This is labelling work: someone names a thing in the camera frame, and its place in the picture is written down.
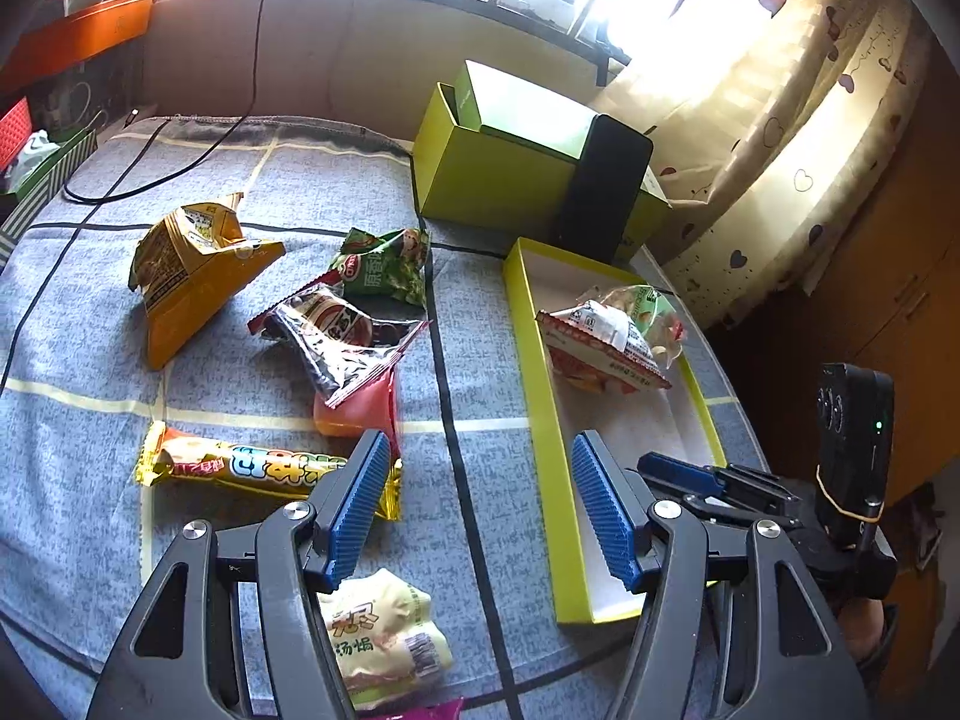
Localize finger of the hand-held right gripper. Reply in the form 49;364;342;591
637;452;803;511
675;493;803;541

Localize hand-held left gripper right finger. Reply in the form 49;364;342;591
570;429;871;720

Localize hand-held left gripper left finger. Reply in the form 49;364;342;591
86;429;395;720

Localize shallow yellow-green box tray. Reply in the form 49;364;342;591
502;238;728;625

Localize pink jelly cup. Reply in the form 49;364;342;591
313;367;402;440

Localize pale yellow snack packet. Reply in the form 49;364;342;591
315;568;456;717

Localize long yellow snack bar packet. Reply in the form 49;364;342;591
133;420;404;522

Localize red white snack bag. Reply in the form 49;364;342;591
535;298;674;396

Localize clear snack bag green print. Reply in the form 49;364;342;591
592;283;687;365

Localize dark brown snack packet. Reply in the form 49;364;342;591
247;277;432;410

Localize purple snack packet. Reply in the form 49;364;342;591
375;696;466;720

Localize green snack packet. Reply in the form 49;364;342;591
328;226;430;308

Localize orange-yellow snack bag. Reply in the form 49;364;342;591
127;193;286;371

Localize person's right hand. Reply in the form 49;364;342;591
838;600;901;691

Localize brown wooden cabinet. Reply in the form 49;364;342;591
720;127;960;511

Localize blue-grey checked tablecloth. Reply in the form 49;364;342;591
0;114;773;720

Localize black smartphone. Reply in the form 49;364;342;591
555;114;655;265

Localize heart print curtain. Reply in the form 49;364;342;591
592;0;938;331

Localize deep yellow-green cardboard box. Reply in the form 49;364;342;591
411;60;674;260

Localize green striped box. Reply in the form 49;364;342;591
0;127;100;245

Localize white plastic bag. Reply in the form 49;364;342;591
6;130;61;192

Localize red perforated basket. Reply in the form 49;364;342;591
0;96;35;170

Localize orange shelf box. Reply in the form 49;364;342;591
0;0;155;91

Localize black cable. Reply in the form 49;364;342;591
64;0;265;205

